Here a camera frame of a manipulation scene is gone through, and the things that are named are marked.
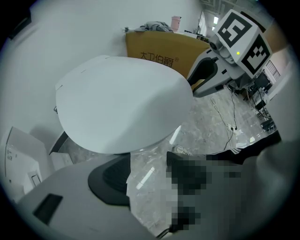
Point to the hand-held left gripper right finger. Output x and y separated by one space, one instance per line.
211 199

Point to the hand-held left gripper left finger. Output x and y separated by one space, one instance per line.
82 211

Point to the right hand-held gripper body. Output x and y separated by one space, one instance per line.
234 28

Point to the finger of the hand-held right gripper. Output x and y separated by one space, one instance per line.
204 70
211 90

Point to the person's right forearm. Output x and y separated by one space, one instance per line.
277 35

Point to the white toilet with tank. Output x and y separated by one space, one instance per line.
21 159

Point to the white power strip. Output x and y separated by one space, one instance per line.
234 129

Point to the large cardboard box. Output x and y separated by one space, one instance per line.
164 47

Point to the heap of electronic equipment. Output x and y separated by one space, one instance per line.
262 98

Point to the pink cup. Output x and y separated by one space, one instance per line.
175 23

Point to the person's left shoe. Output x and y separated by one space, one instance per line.
182 150

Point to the person's black trousers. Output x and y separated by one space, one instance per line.
246 150

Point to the grey cloth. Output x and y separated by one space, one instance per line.
154 26

